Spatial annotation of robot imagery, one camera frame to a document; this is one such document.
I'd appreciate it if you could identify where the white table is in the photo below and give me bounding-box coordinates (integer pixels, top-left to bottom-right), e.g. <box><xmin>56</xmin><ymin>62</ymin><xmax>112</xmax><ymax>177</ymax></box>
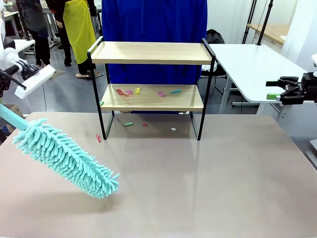
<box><xmin>207</xmin><ymin>43</ymin><xmax>317</xmax><ymax>115</ymax></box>

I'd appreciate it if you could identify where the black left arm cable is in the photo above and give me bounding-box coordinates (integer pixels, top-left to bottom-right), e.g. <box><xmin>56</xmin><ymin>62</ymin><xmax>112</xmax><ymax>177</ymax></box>
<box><xmin>0</xmin><ymin>69</ymin><xmax>27</xmax><ymax>90</ymax></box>

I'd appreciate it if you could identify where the white background desk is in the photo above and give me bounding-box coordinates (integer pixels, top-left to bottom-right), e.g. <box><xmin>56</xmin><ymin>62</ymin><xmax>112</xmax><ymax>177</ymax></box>
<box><xmin>13</xmin><ymin>39</ymin><xmax>36</xmax><ymax>54</ymax></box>

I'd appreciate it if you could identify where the wooden bench top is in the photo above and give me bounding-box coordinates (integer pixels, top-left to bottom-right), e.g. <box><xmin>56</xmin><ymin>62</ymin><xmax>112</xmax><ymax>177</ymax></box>
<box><xmin>246</xmin><ymin>23</ymin><xmax>291</xmax><ymax>46</ymax></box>

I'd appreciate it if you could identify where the black tripod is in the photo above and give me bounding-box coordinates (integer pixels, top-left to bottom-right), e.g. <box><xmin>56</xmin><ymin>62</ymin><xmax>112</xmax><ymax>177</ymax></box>
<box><xmin>242</xmin><ymin>0</ymin><xmax>258</xmax><ymax>45</ymax></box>

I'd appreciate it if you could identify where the black stand pole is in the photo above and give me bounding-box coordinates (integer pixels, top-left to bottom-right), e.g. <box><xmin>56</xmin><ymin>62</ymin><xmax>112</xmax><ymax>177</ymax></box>
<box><xmin>257</xmin><ymin>0</ymin><xmax>274</xmax><ymax>46</ymax></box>

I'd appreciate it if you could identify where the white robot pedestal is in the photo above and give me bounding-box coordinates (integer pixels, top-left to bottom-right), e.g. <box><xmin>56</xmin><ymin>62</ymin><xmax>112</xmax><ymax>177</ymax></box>
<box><xmin>257</xmin><ymin>100</ymin><xmax>317</xmax><ymax>139</ymax></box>

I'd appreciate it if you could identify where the black folding chair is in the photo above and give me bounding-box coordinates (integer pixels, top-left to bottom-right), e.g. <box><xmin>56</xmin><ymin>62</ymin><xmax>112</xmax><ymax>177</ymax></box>
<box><xmin>199</xmin><ymin>29</ymin><xmax>228</xmax><ymax>96</ymax></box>

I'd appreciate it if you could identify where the two-tier wooden shelf black frame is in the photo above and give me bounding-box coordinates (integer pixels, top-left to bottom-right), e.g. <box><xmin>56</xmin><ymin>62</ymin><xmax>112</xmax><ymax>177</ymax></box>
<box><xmin>87</xmin><ymin>36</ymin><xmax>216</xmax><ymax>141</ymax></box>

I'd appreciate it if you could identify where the teal microfiber duster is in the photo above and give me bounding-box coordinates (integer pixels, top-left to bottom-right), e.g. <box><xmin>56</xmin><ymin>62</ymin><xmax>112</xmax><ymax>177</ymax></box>
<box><xmin>0</xmin><ymin>103</ymin><xmax>121</xmax><ymax>200</ymax></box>

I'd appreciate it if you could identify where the person in dark clothes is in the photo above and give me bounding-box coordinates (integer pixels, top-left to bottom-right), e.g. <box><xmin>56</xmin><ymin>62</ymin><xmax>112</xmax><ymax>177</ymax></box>
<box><xmin>15</xmin><ymin>0</ymin><xmax>52</xmax><ymax>67</ymax></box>

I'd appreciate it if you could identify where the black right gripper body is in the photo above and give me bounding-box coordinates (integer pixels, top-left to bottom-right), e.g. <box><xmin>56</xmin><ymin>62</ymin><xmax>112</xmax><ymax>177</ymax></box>
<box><xmin>298</xmin><ymin>71</ymin><xmax>317</xmax><ymax>104</ymax></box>

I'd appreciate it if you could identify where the person in yellow apron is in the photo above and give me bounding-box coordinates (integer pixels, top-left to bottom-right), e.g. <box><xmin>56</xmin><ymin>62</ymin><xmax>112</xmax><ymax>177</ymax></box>
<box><xmin>46</xmin><ymin>0</ymin><xmax>103</xmax><ymax>79</ymax></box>

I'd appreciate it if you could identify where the grey aluminium rail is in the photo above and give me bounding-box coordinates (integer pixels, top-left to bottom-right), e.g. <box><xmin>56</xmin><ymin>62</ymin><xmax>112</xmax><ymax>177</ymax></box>
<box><xmin>304</xmin><ymin>138</ymin><xmax>317</xmax><ymax>172</ymax></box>

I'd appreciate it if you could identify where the cardboard box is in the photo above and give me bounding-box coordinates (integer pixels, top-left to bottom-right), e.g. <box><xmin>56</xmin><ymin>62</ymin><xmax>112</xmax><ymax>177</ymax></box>
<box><xmin>4</xmin><ymin>103</ymin><xmax>25</xmax><ymax>124</ymax></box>

